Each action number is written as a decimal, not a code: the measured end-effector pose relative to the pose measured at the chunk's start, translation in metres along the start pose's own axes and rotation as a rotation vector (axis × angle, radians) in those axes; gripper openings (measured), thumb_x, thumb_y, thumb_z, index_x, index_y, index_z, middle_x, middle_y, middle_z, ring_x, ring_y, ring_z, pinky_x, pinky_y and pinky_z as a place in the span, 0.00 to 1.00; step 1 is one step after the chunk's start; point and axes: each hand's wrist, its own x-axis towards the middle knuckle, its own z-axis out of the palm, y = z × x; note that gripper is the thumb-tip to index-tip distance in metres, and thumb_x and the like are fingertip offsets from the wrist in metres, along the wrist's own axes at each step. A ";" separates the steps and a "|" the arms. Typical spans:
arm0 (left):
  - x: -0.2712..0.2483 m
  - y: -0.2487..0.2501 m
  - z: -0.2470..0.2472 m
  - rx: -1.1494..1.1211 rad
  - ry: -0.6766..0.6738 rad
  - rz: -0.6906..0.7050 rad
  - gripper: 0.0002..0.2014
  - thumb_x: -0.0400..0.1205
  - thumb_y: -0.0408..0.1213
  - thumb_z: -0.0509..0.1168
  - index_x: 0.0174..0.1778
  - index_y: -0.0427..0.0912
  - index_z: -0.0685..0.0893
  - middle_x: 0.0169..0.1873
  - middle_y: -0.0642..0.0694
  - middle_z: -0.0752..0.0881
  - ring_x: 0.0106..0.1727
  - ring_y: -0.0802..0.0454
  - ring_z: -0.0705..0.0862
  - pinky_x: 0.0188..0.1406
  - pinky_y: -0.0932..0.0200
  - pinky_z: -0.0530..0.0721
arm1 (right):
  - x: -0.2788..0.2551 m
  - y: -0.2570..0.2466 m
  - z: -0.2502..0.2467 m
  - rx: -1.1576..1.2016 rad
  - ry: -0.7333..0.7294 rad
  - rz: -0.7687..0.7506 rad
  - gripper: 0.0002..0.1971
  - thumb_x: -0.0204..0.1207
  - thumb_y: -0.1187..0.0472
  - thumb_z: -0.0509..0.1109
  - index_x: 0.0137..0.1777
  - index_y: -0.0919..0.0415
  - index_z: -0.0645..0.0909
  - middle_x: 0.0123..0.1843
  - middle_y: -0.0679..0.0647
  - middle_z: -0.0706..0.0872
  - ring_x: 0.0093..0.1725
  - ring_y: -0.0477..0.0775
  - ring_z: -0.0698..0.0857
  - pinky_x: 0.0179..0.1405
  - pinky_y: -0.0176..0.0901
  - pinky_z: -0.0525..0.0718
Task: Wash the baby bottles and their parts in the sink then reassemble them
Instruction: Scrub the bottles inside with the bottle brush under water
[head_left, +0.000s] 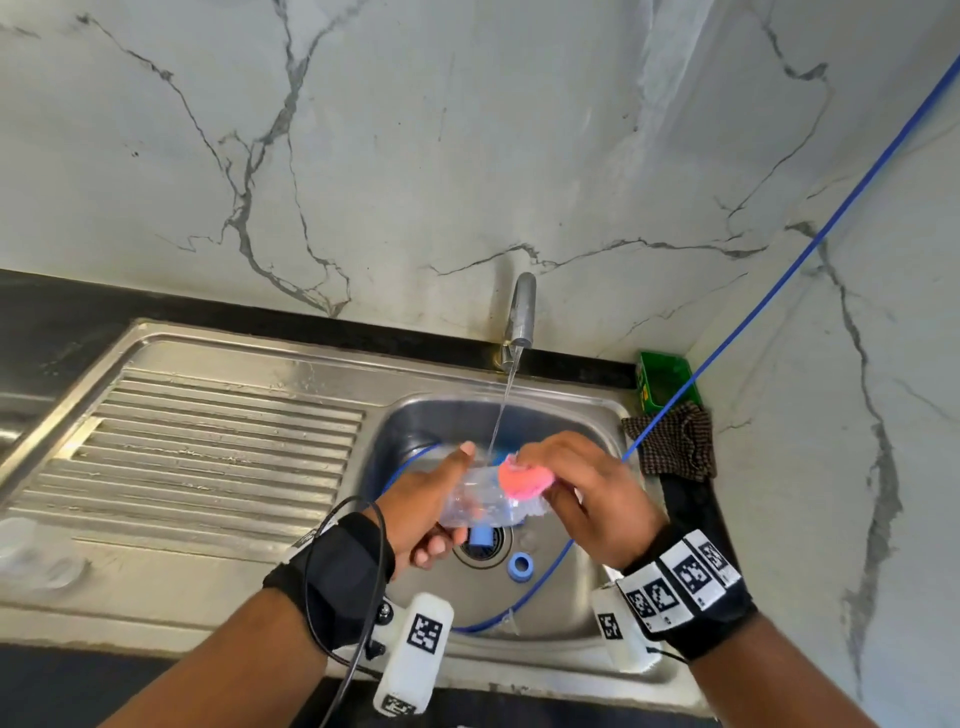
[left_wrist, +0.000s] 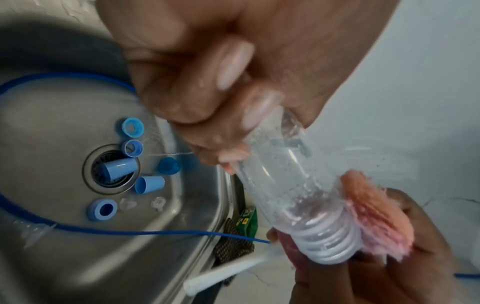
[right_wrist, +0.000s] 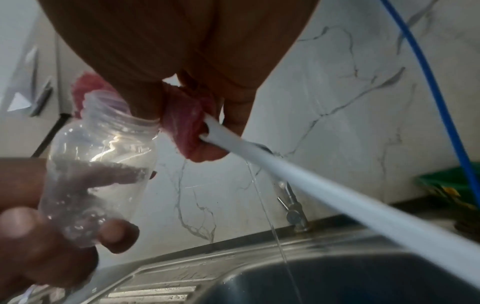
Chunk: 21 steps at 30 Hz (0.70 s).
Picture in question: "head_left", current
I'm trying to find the clear plastic bottle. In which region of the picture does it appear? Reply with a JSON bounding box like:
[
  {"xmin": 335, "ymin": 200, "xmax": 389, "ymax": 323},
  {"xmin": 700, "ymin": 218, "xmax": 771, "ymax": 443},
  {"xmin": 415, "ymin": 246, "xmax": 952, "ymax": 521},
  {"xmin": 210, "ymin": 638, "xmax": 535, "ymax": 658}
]
[{"xmin": 438, "ymin": 460, "xmax": 553, "ymax": 531}]

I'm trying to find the person's left hand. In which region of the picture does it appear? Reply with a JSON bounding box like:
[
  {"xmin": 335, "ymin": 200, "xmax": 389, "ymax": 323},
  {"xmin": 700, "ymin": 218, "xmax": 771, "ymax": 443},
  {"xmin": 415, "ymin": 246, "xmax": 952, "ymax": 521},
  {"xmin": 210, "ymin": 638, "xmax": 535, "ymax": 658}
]
[{"xmin": 365, "ymin": 441, "xmax": 479, "ymax": 581}]

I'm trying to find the stainless steel sink with drainboard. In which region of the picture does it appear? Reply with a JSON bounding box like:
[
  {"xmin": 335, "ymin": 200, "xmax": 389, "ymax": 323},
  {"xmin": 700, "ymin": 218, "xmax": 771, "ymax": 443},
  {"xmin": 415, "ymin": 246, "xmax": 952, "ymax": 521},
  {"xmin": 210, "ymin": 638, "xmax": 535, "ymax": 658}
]
[{"xmin": 0, "ymin": 318, "xmax": 715, "ymax": 715}]

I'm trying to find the black marker-tagged right wrist strap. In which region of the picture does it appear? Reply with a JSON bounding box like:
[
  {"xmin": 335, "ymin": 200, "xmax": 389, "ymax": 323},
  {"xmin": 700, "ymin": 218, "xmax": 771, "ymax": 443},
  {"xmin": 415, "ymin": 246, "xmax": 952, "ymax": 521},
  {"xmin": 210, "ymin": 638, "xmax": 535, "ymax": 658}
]
[{"xmin": 618, "ymin": 528, "xmax": 759, "ymax": 663}]

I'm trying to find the person's left forearm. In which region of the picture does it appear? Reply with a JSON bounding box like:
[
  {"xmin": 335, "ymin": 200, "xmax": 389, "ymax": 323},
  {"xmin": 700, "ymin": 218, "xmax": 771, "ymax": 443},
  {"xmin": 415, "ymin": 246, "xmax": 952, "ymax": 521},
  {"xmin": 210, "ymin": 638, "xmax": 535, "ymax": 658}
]
[{"xmin": 99, "ymin": 588, "xmax": 376, "ymax": 728}]

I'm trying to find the person's right forearm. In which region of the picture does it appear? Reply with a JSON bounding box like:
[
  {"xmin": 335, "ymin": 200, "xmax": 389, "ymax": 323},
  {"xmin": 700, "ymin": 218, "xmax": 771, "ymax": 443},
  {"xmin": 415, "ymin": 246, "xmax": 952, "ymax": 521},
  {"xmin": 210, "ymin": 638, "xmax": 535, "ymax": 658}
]
[{"xmin": 685, "ymin": 610, "xmax": 883, "ymax": 728}]

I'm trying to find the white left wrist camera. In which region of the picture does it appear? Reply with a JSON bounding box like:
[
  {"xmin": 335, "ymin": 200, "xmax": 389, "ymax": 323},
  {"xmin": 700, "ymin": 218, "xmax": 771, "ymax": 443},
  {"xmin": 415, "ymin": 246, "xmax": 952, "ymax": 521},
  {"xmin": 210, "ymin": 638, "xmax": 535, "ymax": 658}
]
[{"xmin": 372, "ymin": 591, "xmax": 456, "ymax": 718}]

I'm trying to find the black thin cable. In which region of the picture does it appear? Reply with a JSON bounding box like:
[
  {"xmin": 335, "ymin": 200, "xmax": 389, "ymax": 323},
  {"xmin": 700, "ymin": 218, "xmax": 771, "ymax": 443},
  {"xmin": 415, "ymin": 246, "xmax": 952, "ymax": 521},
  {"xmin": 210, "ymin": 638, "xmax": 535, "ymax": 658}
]
[{"xmin": 303, "ymin": 495, "xmax": 396, "ymax": 728}]

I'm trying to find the brown checkered cloth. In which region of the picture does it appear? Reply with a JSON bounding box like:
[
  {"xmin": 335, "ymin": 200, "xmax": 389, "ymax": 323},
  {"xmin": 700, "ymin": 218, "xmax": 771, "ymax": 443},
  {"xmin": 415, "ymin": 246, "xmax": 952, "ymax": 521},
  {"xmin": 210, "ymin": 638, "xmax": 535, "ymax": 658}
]
[{"xmin": 620, "ymin": 400, "xmax": 718, "ymax": 483}]

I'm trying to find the chrome faucet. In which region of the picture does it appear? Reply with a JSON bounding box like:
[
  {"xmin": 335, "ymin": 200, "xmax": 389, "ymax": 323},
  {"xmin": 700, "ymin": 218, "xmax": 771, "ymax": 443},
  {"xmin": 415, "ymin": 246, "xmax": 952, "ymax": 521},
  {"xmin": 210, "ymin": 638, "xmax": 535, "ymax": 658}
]
[{"xmin": 500, "ymin": 271, "xmax": 539, "ymax": 370}]

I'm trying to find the black left wrist strap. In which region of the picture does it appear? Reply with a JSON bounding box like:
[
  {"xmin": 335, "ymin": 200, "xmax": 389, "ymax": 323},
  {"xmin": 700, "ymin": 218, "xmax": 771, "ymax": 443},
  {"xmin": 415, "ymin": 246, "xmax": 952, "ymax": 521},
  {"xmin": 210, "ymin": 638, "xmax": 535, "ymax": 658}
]
[{"xmin": 261, "ymin": 511, "xmax": 397, "ymax": 654}]

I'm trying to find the person's right hand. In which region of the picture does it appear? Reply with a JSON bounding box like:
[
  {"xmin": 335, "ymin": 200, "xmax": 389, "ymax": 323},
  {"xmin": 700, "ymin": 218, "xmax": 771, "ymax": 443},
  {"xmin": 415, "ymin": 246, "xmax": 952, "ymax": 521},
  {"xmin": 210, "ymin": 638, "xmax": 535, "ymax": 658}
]
[{"xmin": 515, "ymin": 431, "xmax": 671, "ymax": 572}]

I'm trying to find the metal sink drain strainer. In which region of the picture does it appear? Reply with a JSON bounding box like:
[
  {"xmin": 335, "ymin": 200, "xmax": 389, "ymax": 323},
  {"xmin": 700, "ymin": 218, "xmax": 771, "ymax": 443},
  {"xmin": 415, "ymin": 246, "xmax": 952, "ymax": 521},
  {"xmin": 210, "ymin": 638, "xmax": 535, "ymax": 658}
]
[{"xmin": 453, "ymin": 525, "xmax": 516, "ymax": 570}]

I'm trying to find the blue cable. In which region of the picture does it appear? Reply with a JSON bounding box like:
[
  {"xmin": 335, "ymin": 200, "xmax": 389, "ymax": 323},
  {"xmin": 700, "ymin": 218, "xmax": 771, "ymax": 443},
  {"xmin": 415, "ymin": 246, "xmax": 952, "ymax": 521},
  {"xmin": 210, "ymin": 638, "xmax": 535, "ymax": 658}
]
[{"xmin": 378, "ymin": 54, "xmax": 960, "ymax": 636}]

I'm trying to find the pink sponge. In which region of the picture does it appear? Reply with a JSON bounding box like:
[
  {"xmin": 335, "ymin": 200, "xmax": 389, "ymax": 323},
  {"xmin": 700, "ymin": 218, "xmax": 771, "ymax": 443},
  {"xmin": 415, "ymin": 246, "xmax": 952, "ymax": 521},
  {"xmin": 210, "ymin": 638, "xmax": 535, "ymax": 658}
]
[{"xmin": 498, "ymin": 454, "xmax": 557, "ymax": 503}]

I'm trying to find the green plastic box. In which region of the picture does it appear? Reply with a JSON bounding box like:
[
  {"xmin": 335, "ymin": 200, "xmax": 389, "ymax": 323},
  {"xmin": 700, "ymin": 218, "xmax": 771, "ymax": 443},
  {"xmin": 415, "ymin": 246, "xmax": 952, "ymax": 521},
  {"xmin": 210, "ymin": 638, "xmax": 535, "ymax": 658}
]
[{"xmin": 635, "ymin": 350, "xmax": 703, "ymax": 416}]

